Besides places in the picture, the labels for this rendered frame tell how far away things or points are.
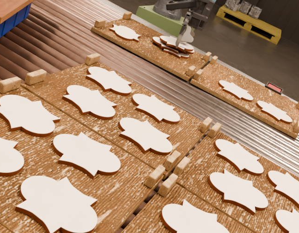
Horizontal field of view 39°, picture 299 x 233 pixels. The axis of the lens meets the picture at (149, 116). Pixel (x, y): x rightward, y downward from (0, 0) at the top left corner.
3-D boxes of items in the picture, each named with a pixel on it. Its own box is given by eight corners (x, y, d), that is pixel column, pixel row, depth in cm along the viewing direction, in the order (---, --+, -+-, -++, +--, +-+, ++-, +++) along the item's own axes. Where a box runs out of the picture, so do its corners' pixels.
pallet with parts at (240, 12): (279, 38, 847) (289, 21, 831) (276, 45, 768) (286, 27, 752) (222, 9, 868) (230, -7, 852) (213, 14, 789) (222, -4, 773)
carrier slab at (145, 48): (126, 19, 188) (127, 16, 187) (208, 61, 181) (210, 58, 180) (90, 30, 157) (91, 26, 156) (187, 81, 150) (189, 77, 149)
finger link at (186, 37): (188, 51, 159) (198, 29, 159) (173, 45, 159) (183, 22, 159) (187, 52, 162) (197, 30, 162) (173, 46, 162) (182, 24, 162)
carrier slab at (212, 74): (210, 63, 181) (212, 59, 180) (298, 108, 174) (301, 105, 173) (189, 82, 150) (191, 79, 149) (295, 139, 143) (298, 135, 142)
